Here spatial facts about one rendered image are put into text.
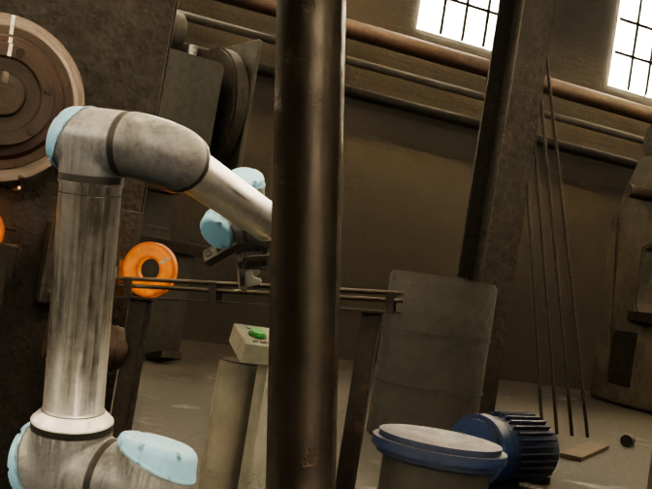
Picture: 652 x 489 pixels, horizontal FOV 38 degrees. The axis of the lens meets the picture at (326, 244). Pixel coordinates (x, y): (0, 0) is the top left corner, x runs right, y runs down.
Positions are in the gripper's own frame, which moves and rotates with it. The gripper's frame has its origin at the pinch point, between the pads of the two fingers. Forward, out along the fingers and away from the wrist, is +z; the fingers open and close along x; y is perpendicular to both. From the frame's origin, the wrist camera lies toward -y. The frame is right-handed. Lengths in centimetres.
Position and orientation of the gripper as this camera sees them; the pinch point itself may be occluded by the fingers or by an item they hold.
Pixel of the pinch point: (240, 287)
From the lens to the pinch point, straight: 251.6
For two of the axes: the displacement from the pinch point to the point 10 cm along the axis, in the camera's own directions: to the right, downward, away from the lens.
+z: -0.3, 7.6, 6.5
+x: -1.6, -6.4, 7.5
